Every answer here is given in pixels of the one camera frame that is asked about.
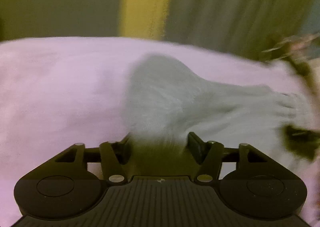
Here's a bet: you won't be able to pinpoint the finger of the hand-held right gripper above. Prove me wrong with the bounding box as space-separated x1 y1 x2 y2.
286 52 315 83
284 125 319 160

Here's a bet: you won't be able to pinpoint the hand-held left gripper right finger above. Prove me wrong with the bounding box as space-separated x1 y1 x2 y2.
187 132 266 184

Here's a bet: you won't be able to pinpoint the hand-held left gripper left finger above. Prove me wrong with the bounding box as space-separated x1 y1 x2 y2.
53 132 132 184

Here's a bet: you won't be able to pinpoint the grey pants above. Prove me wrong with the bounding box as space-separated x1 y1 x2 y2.
122 53 309 158

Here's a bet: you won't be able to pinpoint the pink bed sheet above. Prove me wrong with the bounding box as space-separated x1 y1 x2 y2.
0 36 320 227

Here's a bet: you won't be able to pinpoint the grey curtain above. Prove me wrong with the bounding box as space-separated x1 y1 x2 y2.
0 0 320 66

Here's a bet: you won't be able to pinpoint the yellow curtain strip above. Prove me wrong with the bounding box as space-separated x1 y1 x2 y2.
119 0 177 40

